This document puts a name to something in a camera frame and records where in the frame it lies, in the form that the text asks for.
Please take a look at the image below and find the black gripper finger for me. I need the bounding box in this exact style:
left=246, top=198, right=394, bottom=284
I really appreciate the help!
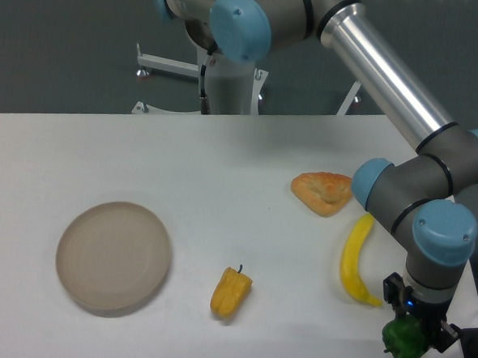
left=382, top=272, right=405, bottom=316
left=426, top=318, right=461, bottom=353

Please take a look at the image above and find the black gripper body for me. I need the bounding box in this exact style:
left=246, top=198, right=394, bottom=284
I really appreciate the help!
left=393, top=272, right=455, bottom=324

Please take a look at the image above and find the green bell pepper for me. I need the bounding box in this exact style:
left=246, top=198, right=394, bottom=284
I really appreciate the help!
left=382, top=315, right=428, bottom=358

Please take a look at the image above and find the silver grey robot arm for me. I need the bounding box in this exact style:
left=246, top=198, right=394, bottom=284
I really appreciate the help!
left=155, top=0, right=478, bottom=358

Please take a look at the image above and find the yellow bell pepper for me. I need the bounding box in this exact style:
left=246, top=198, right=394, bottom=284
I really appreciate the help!
left=210, top=265, right=253, bottom=319

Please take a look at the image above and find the beige round plate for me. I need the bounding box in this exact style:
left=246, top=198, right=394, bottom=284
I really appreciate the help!
left=55, top=202, right=172, bottom=317

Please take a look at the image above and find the yellow banana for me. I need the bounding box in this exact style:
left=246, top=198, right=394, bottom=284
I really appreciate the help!
left=339, top=214, right=382, bottom=308

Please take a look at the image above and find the orange pastry bread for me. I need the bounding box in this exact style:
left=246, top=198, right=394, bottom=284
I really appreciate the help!
left=290, top=172, right=352, bottom=218

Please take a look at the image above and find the white robot stand base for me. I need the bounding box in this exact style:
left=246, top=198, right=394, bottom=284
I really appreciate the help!
left=130, top=42, right=365, bottom=129

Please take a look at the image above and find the black cable on stand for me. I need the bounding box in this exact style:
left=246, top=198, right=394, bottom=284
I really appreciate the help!
left=197, top=42, right=220, bottom=116

